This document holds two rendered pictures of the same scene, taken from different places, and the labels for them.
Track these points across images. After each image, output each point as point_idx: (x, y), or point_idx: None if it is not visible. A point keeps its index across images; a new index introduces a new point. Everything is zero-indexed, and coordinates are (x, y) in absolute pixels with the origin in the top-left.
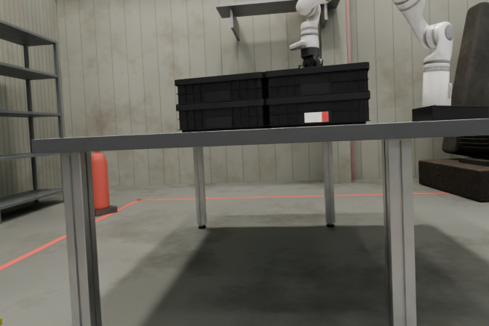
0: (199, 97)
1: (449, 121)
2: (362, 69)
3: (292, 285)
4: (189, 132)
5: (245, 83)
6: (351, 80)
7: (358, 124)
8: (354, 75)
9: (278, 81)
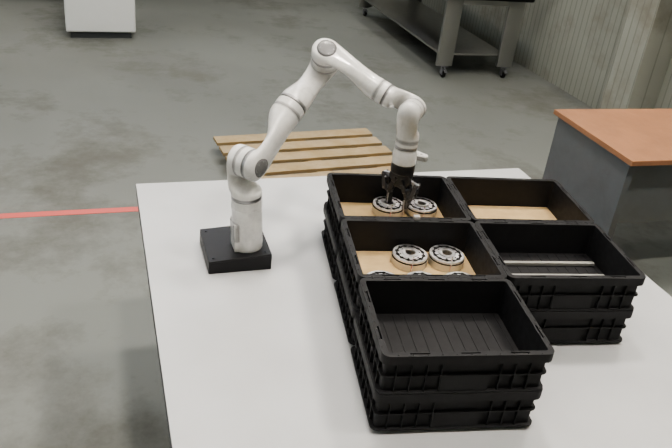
0: (521, 201)
1: (270, 178)
2: (334, 180)
3: None
4: (423, 172)
5: (466, 188)
6: (344, 191)
7: (323, 176)
8: (341, 186)
9: (427, 188)
